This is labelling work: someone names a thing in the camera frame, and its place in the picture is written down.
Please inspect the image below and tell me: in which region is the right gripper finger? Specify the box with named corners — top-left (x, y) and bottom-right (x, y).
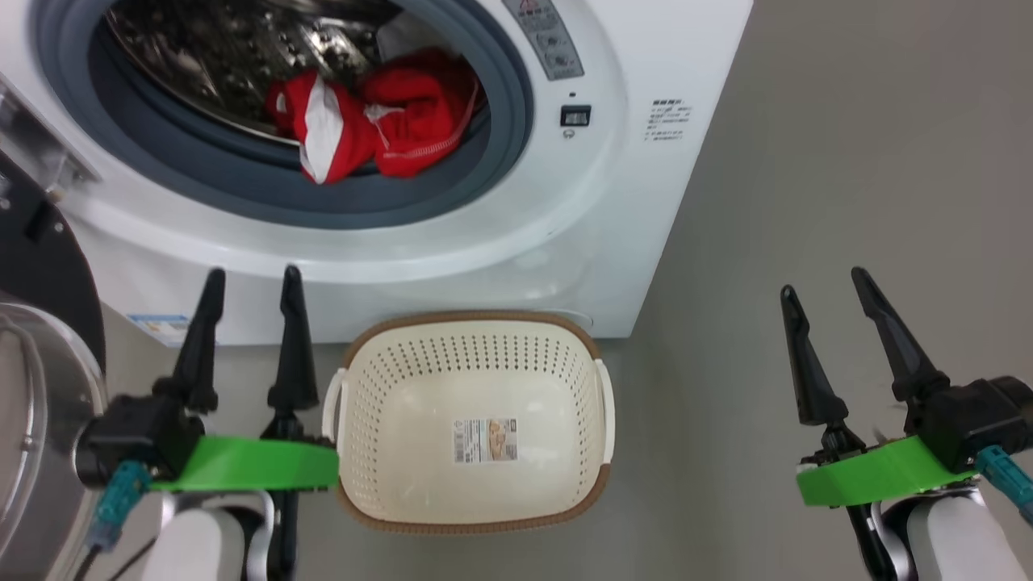
top-left (779, 284), bottom-right (869, 469)
top-left (850, 266), bottom-right (953, 406)

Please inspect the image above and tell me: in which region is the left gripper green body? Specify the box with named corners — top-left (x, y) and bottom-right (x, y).
top-left (149, 434), bottom-right (341, 493)

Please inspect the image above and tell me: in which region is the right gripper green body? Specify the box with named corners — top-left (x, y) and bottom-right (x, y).
top-left (795, 436), bottom-right (979, 509)

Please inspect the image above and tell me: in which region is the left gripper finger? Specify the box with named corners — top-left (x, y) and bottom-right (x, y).
top-left (153, 269), bottom-right (227, 414)
top-left (262, 265), bottom-right (320, 441)

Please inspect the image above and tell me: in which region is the black round glass washer door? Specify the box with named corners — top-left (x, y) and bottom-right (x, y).
top-left (0, 153), bottom-right (110, 581)

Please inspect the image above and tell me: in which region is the red and white garment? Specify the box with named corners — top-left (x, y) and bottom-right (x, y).
top-left (266, 47), bottom-right (487, 185)

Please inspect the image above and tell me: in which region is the grey rubber door gasket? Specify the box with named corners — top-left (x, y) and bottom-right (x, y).
top-left (31, 0), bottom-right (536, 231)

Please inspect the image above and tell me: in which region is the cream perforated laundry basket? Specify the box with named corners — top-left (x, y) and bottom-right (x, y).
top-left (321, 311), bottom-right (617, 535)

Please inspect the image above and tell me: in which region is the basket product label sticker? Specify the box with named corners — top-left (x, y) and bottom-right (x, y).
top-left (452, 416), bottom-right (519, 465)

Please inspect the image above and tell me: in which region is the white front-load washing machine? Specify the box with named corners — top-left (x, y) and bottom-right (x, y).
top-left (0, 0), bottom-right (755, 348)

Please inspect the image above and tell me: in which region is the metal washer door hinge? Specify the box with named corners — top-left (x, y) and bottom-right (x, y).
top-left (0, 77), bottom-right (102, 203)

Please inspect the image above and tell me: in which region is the blue energy label sticker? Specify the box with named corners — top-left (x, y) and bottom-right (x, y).
top-left (127, 313), bottom-right (194, 348)

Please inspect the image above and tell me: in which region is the stainless steel washer drum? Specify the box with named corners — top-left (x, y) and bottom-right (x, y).
top-left (101, 0), bottom-right (404, 146)

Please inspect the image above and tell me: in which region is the grey warning sticker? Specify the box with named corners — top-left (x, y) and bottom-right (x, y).
top-left (500, 0), bottom-right (585, 82)

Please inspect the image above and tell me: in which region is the right teal plug camera cable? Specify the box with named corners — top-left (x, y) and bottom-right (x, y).
top-left (974, 445), bottom-right (1033, 525)

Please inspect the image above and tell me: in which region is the teal plug camera cable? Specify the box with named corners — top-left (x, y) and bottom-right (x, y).
top-left (77, 460), bottom-right (154, 581)
top-left (974, 445), bottom-right (1033, 525)

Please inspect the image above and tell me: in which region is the left teal plug camera cable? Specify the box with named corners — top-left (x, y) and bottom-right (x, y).
top-left (77, 460), bottom-right (154, 581)

